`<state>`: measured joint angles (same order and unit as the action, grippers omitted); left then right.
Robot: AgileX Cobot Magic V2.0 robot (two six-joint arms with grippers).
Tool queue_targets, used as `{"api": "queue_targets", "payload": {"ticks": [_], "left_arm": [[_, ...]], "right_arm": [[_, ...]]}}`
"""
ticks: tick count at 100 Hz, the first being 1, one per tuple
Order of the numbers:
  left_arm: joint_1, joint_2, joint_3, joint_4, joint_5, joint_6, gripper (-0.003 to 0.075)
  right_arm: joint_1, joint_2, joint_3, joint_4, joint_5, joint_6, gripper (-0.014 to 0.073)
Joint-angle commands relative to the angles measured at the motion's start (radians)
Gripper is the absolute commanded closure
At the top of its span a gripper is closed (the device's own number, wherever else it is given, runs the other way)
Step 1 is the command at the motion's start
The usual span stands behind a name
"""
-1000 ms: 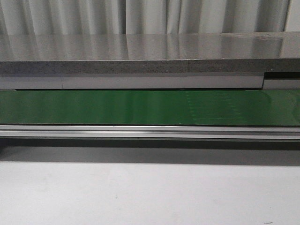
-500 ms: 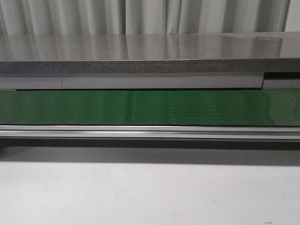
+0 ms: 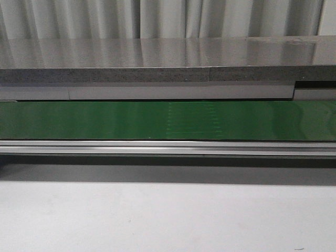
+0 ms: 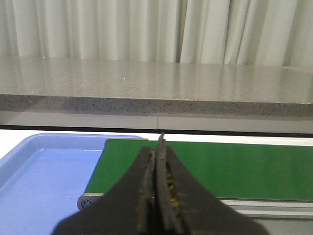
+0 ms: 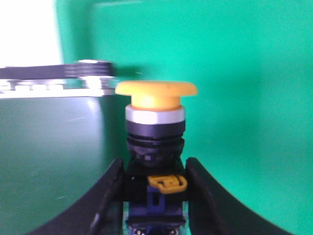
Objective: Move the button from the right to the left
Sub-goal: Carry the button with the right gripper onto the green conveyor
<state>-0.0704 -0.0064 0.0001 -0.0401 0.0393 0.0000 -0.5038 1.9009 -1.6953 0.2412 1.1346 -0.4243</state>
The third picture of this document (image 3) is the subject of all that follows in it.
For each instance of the green conveyor belt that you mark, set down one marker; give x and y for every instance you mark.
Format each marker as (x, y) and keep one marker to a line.
(214, 128)

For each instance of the grey speckled stone counter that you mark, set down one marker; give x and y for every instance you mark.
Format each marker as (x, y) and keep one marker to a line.
(243, 68)

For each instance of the white pleated curtain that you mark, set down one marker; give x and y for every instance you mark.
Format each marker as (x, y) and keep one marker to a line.
(165, 19)

